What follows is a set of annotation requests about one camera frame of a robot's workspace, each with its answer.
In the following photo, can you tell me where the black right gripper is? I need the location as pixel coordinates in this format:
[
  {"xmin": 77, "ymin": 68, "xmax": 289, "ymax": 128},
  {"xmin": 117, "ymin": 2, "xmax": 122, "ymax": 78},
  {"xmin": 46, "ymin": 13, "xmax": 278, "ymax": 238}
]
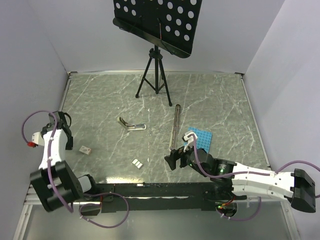
[{"xmin": 164, "ymin": 141, "xmax": 209, "ymax": 177}]

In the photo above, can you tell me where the metal staple magazine rail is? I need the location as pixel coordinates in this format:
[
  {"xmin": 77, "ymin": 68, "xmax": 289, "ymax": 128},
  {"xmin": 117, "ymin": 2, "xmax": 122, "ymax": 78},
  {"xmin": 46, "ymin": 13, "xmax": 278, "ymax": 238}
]
[{"xmin": 169, "ymin": 104, "xmax": 181, "ymax": 151}]

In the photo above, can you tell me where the grey staple box tray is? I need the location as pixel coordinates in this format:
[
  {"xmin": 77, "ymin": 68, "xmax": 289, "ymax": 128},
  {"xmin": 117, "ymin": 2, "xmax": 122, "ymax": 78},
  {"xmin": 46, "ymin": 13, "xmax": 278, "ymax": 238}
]
[{"xmin": 131, "ymin": 158, "xmax": 143, "ymax": 169}]

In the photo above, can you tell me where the small cardboard staple box lid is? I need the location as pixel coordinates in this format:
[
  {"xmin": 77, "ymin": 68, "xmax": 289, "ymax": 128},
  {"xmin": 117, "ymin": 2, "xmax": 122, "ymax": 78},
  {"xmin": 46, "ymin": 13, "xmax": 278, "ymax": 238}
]
[{"xmin": 79, "ymin": 145, "xmax": 92, "ymax": 155}]

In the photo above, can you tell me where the beige metal stapler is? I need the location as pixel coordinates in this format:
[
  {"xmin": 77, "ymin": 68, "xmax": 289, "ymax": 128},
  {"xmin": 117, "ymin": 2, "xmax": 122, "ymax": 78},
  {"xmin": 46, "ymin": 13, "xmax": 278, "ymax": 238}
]
[{"xmin": 117, "ymin": 117, "xmax": 147, "ymax": 132}]

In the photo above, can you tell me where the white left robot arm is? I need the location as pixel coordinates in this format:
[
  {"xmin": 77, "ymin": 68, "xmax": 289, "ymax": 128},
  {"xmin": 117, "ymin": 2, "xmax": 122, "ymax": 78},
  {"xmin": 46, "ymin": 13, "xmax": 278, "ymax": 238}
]
[{"xmin": 28, "ymin": 111, "xmax": 99, "ymax": 213}]

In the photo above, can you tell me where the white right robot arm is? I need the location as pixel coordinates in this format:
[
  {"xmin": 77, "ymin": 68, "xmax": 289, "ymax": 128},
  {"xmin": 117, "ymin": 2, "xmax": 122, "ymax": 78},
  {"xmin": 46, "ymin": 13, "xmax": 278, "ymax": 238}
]
[{"xmin": 164, "ymin": 147, "xmax": 316, "ymax": 213}]

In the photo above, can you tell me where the blue studded baseplate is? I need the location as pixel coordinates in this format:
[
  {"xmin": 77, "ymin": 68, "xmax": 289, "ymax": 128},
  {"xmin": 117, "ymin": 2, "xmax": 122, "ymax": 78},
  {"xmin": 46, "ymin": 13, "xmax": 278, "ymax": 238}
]
[{"xmin": 188, "ymin": 127, "xmax": 212, "ymax": 153}]

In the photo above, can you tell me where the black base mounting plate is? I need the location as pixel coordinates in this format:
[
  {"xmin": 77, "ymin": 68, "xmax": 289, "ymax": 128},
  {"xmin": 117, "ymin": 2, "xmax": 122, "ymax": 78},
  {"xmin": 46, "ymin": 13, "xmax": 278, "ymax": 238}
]
[{"xmin": 78, "ymin": 181, "xmax": 247, "ymax": 213}]

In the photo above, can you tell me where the black tripod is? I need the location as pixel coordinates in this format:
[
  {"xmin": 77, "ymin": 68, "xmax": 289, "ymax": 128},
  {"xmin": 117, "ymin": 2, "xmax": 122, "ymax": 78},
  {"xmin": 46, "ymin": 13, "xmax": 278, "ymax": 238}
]
[{"xmin": 135, "ymin": 45, "xmax": 173, "ymax": 107}]

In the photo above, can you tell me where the black perforated music stand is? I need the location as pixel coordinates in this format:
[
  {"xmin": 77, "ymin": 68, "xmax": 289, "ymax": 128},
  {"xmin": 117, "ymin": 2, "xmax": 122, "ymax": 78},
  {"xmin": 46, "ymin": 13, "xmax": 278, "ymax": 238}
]
[{"xmin": 112, "ymin": 0, "xmax": 202, "ymax": 59}]

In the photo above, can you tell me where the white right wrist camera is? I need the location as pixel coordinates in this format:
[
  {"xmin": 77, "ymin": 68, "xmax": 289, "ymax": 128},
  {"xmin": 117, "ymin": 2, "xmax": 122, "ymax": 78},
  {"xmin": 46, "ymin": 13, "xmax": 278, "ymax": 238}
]
[{"xmin": 182, "ymin": 130, "xmax": 198, "ymax": 152}]

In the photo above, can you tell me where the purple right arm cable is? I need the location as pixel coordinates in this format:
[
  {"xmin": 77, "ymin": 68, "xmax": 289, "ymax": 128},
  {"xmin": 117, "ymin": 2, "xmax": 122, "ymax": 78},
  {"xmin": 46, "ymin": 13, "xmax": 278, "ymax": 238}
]
[{"xmin": 186, "ymin": 133, "xmax": 320, "ymax": 223}]

